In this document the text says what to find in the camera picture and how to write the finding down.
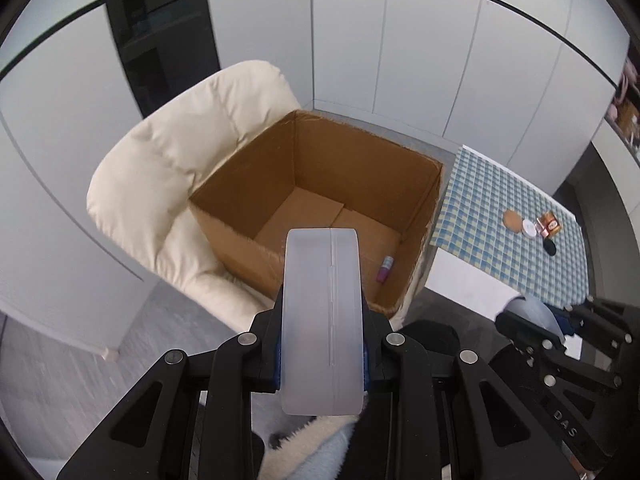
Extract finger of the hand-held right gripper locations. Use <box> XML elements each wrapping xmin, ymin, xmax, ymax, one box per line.
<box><xmin>495</xmin><ymin>311</ymin><xmax>624</xmax><ymax>397</ymax></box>
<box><xmin>552</xmin><ymin>296</ymin><xmax>640</xmax><ymax>376</ymax></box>

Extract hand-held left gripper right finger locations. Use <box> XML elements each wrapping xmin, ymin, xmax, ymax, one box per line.
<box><xmin>361</xmin><ymin>305</ymin><xmax>576</xmax><ymax>480</ymax></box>

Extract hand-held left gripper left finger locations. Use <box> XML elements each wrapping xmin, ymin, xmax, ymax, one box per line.
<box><xmin>57</xmin><ymin>305</ymin><xmax>282</xmax><ymax>480</ymax></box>

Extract frosted square plastic case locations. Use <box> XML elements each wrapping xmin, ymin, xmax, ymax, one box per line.
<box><xmin>278</xmin><ymin>228</ymin><xmax>368</xmax><ymax>417</ymax></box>

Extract orange brown jar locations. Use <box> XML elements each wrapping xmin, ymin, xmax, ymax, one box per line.
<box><xmin>536</xmin><ymin>211</ymin><xmax>561</xmax><ymax>238</ymax></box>

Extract brown cardboard box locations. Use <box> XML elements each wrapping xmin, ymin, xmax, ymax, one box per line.
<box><xmin>189</xmin><ymin>109</ymin><xmax>445</xmax><ymax>318</ymax></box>

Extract blue yellow checked tablecloth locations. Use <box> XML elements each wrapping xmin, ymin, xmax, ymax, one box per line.
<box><xmin>430</xmin><ymin>145</ymin><xmax>586</xmax><ymax>311</ymax></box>

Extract cream padded chair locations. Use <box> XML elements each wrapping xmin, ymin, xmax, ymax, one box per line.
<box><xmin>86</xmin><ymin>60</ymin><xmax>432</xmax><ymax>333</ymax></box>

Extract pink plush toy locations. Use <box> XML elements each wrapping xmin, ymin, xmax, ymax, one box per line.
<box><xmin>617</xmin><ymin>57</ymin><xmax>640</xmax><ymax>106</ymax></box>

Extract black built-in cabinet niche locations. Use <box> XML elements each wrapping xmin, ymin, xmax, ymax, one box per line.
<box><xmin>102</xmin><ymin>0</ymin><xmax>221</xmax><ymax>116</ymax></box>

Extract white wall cabinets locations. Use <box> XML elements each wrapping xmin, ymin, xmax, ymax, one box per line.
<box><xmin>0</xmin><ymin>0</ymin><xmax>631</xmax><ymax>361</ymax></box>

